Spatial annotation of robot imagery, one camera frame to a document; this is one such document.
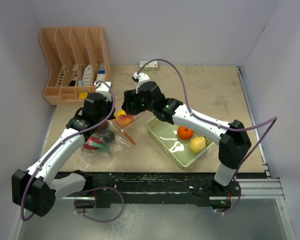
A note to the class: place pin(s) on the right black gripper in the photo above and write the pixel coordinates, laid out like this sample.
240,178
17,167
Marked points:
132,96

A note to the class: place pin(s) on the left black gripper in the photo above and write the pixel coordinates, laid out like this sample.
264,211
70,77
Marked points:
109,103

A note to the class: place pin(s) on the yellow lemon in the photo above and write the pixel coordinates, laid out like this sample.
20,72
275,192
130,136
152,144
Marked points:
120,113

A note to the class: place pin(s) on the peach fruit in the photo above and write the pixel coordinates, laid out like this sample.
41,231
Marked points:
123,120

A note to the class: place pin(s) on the clear zip top bag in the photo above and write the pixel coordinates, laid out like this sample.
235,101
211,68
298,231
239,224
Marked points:
122,140

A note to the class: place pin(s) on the pink dragon fruit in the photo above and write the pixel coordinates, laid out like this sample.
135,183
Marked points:
97,143

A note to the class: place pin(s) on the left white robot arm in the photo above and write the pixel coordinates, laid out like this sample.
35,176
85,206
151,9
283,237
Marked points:
36,189

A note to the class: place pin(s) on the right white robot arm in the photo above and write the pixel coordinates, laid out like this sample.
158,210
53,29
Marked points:
232,140

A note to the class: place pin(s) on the yellow block in organizer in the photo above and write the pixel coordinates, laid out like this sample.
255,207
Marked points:
83,95

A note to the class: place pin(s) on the small green white box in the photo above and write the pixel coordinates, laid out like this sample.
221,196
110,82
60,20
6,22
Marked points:
152,66

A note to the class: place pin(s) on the light green plastic basket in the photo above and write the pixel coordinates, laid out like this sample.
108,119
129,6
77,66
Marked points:
166,136

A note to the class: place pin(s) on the orange plastic file organizer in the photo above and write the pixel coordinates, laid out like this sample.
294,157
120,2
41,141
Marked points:
68,50

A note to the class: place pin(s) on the small orange pumpkin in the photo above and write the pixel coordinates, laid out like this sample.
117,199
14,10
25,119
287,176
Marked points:
185,133

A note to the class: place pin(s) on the yellow potato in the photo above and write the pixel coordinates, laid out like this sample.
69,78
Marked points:
197,144

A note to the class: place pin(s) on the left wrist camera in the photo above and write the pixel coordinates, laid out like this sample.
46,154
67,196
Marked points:
103,88

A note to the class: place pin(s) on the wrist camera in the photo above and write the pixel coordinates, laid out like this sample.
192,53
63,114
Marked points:
103,88
140,78

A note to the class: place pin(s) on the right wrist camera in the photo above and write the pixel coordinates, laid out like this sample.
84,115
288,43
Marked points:
140,78

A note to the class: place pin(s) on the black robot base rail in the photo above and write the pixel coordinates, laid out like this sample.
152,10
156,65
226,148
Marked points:
163,188

